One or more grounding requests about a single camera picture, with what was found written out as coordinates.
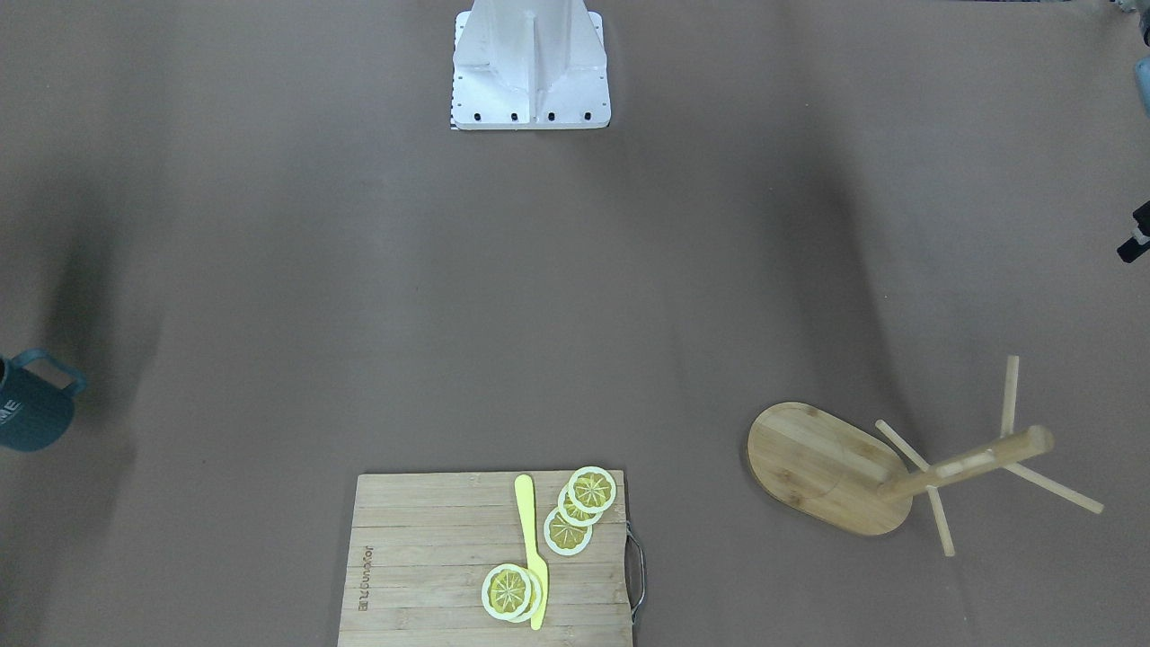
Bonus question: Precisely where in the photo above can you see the lemon slice stack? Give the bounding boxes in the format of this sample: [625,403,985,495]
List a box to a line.
[544,508,593,556]
[557,486,603,527]

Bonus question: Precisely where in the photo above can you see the lemon slice lower stack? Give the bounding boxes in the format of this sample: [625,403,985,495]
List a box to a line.
[544,508,593,556]

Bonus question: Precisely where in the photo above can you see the lemon slice top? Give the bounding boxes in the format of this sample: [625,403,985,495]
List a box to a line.
[567,465,619,515]

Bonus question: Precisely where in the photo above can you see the yellow plastic knife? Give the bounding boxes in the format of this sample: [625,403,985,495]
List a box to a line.
[514,473,550,631]

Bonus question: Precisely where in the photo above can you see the wooden cup storage rack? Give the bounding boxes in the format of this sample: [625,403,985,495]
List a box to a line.
[748,355,1105,557]

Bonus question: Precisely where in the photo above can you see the bamboo cutting board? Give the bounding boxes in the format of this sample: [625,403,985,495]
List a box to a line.
[337,468,645,646]

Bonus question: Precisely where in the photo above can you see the white metal mounting base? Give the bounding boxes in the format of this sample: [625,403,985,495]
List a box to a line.
[449,1,612,131]

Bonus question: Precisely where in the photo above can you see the lemon slice middle stack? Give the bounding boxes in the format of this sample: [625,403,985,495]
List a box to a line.
[557,486,603,527]

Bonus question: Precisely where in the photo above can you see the dark teal ribbed mug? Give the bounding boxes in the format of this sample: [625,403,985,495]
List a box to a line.
[1,348,87,452]

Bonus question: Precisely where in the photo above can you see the lemon slice under pair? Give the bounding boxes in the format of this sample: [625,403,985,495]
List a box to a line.
[509,570,544,624]

